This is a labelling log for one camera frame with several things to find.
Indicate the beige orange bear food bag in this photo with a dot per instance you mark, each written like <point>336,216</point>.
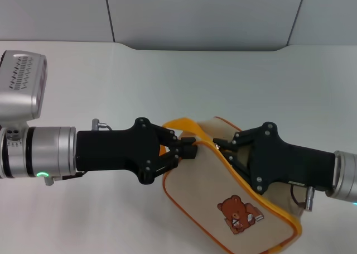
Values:
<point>212,198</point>

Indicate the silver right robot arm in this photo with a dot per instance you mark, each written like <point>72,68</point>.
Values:
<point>347,176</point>

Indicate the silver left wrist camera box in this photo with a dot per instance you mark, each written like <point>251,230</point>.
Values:
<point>21,86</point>

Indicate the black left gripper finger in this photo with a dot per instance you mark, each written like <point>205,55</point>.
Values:
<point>178,141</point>
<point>184,155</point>

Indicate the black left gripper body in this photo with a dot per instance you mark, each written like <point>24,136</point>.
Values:
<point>111,152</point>

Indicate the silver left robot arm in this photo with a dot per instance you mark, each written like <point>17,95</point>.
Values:
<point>42,153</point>

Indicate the silver zipper pull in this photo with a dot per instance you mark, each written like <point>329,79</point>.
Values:
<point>216,146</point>

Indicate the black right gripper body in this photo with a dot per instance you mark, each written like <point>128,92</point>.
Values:
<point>287,160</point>

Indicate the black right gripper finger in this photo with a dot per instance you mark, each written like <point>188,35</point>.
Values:
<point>240,139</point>
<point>240,164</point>

